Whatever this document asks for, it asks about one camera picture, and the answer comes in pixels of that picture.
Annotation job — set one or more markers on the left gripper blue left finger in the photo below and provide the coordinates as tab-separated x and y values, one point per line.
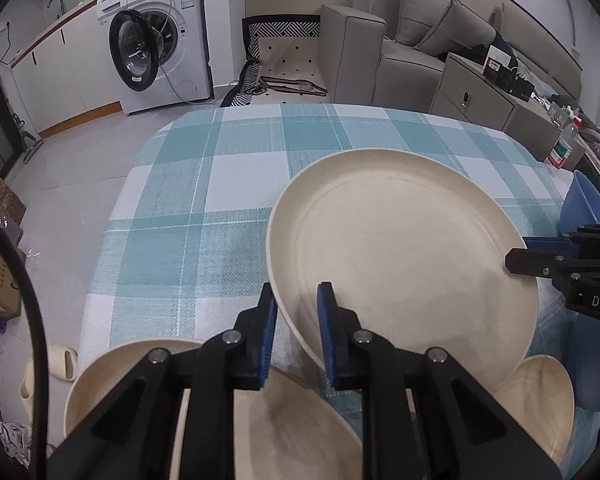
169	402

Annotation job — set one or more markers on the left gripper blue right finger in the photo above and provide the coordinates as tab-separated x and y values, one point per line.
424	415

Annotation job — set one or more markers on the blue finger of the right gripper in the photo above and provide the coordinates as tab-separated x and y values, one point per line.
556	245

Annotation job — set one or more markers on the small cream plate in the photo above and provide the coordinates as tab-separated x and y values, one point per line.
539	396

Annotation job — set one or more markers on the large cream plate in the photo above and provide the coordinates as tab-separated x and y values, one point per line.
414	248

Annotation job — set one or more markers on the blue bowl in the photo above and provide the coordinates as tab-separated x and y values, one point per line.
581	206

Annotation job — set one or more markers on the white kitchen cabinet counter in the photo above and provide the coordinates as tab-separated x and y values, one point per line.
57	75

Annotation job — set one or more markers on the cream slipper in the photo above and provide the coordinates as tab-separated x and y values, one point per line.
62	364

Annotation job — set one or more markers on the grey side cabinet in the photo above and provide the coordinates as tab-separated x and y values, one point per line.
464	94

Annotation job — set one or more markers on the black box on cabinet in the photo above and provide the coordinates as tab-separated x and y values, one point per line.
497	69

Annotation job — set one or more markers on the teal plaid tablecloth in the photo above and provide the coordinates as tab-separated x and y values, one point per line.
184	248

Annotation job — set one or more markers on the grey cushion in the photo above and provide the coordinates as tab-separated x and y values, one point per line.
458	29

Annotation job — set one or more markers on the grey sofa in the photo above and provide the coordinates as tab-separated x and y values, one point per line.
367	52

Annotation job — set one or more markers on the black patterned floor chair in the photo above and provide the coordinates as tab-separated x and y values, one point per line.
281	62

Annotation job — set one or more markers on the white washing machine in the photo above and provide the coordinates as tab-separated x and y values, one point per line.
159	51

